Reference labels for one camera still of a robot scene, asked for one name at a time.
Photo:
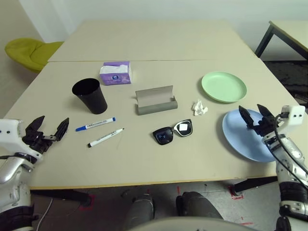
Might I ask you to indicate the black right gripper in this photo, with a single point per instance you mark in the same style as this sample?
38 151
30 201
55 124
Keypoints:
264 128

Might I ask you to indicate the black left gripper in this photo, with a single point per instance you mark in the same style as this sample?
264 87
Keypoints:
36 142

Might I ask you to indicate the blue plate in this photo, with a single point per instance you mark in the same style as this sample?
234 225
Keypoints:
235 134

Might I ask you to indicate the white tissue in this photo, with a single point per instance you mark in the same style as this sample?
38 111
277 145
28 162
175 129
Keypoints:
198 108

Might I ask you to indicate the white marker with black tip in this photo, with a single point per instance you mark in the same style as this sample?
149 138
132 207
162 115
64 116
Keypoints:
106 137

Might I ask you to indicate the black sunglasses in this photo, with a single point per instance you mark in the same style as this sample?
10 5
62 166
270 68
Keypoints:
163 137

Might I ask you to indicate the grey glasses case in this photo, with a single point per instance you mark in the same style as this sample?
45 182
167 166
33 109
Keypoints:
156 104

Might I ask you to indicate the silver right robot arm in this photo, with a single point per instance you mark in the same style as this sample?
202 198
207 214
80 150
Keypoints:
288 166

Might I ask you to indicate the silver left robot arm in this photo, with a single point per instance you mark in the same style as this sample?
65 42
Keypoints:
9 173

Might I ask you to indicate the white marker with blue cap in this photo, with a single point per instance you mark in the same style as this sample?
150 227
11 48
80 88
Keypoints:
96 124

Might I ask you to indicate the black plastic cup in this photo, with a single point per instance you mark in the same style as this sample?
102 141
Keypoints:
90 96

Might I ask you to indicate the black table base bar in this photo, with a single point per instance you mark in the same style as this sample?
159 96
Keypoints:
62 195
255 184

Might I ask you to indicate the yellow-green chair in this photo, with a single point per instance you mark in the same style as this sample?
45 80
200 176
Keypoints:
26 53

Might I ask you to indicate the purple tissue box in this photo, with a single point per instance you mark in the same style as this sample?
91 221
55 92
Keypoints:
116 77

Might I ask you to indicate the beige side table black legs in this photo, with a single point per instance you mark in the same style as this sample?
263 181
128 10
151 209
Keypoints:
288 31

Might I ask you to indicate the grey right robot leg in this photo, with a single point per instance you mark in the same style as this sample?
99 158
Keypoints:
197 204

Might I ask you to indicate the grey robot leg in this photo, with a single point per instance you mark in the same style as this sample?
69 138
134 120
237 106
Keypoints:
142 209
197 204

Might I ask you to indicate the grey left robot leg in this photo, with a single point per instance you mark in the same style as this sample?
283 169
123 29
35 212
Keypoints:
142 209

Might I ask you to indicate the grey robot torso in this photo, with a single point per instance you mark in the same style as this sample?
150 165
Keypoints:
192 225

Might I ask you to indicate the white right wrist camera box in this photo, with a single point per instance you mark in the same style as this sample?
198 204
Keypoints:
292 114

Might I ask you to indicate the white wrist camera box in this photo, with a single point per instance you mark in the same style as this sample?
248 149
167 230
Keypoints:
292 114
9 131

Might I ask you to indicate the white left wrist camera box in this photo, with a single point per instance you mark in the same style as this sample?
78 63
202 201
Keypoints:
9 131

